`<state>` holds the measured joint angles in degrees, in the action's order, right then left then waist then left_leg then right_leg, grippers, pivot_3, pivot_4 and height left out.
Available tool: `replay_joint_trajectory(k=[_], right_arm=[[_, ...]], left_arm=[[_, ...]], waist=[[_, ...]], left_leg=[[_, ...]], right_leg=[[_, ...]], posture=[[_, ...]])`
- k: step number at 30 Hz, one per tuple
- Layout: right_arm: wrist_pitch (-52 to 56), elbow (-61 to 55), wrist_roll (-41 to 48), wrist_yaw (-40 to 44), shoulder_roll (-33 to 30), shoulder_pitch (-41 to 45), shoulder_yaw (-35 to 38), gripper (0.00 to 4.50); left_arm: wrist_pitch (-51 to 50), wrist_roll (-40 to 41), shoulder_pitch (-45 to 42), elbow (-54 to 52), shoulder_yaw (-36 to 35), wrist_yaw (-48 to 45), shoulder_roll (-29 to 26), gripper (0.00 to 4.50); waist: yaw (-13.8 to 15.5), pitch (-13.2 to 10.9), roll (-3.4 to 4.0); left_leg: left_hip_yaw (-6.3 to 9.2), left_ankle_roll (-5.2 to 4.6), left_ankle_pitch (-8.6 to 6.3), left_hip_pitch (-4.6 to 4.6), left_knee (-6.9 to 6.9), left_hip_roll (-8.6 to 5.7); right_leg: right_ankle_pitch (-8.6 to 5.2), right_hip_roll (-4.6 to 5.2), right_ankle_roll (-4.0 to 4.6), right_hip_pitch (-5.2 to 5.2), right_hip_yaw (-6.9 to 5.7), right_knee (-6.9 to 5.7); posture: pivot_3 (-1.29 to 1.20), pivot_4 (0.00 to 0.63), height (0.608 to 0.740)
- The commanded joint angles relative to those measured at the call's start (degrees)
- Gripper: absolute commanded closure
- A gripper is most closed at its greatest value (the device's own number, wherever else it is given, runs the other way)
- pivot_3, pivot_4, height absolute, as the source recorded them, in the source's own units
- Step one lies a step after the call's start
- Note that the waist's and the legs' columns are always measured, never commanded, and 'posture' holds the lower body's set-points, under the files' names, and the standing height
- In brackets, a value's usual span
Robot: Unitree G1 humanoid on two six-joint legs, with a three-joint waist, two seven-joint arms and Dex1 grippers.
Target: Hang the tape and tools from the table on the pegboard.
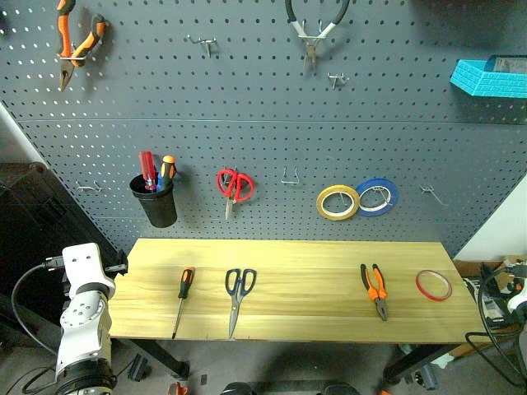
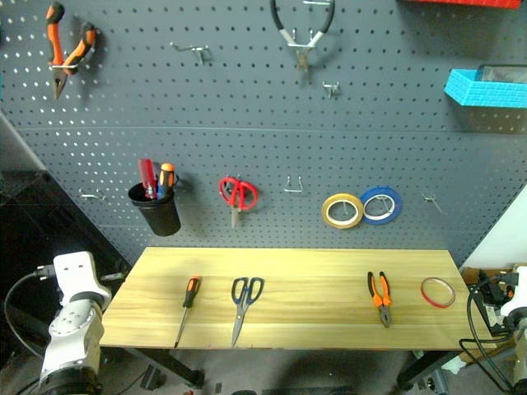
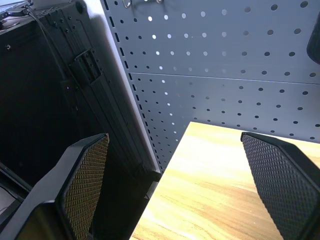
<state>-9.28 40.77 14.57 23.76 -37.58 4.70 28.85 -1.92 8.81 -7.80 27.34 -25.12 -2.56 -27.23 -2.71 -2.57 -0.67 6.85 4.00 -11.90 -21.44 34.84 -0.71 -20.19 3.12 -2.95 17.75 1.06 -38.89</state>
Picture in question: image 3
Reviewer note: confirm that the grey perforated pegboard panel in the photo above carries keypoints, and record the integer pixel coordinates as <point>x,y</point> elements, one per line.
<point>212,65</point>

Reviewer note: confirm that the metal pegboard hook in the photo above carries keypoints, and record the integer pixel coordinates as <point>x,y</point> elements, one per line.
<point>127,3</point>
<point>159,1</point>

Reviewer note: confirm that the black equipment case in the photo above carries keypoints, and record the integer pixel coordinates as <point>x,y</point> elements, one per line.
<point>62,100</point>

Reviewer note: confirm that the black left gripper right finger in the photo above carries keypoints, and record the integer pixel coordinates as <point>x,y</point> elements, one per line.
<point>282,180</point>

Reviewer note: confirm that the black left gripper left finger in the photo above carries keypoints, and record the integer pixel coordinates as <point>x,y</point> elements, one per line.
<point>75,190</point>

